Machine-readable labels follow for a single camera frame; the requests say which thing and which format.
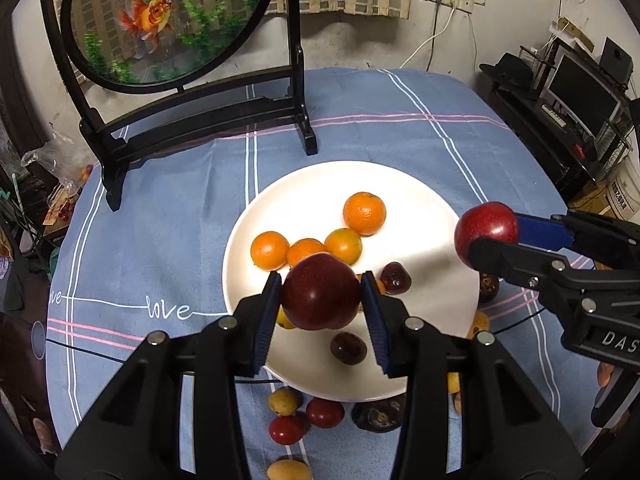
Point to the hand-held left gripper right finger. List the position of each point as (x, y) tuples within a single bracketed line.
[(376, 320)]

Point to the small yellow plum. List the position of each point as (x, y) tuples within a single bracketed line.
[(457, 403), (284, 401)]

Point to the person's right hand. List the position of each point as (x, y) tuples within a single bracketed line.
[(605, 374)]

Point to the round goldfish screen black stand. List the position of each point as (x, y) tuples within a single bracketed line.
[(150, 35)]

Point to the small red plum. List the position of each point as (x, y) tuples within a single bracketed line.
[(287, 430), (325, 412)]

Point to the black media stand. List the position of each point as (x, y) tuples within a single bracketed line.
[(540, 140)]

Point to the red apple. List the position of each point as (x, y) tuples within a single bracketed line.
[(487, 227)]

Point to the black speaker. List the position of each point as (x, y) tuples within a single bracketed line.
[(617, 57)]

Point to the computer monitor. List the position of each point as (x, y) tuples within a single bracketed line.
[(582, 92)]

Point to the white plate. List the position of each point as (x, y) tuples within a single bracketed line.
[(310, 200)]

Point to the small orange kumquat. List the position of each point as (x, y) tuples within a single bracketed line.
[(380, 286)]

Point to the paper cup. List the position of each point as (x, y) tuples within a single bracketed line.
[(39, 339)]

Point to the large dark red plum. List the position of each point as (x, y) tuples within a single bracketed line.
[(320, 292)]

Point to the dark purple plum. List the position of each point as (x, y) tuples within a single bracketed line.
[(347, 347), (396, 277)]

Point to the yellow-brown plum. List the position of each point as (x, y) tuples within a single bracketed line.
[(479, 324)]

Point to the yellow-orange mandarin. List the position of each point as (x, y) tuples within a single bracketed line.
[(343, 244)]

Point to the remote control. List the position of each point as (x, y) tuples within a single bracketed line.
[(552, 115)]

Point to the small wooden side table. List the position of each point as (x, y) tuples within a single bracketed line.
[(55, 215)]

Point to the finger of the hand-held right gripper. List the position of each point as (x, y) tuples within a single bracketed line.
[(510, 260), (540, 232)]

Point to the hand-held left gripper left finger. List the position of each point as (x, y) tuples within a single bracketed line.
[(267, 320)]

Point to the white plastic bucket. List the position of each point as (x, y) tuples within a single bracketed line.
[(627, 190)]

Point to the large yellow plum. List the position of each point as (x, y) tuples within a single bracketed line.
[(289, 471)]

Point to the blue checked tablecloth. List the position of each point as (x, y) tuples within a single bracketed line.
[(380, 110)]

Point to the black hat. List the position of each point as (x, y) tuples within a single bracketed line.
[(510, 70)]

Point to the large orange mandarin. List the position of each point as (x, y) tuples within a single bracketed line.
[(365, 212)]

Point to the clear plastic bag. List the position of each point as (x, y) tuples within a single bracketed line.
[(55, 160)]

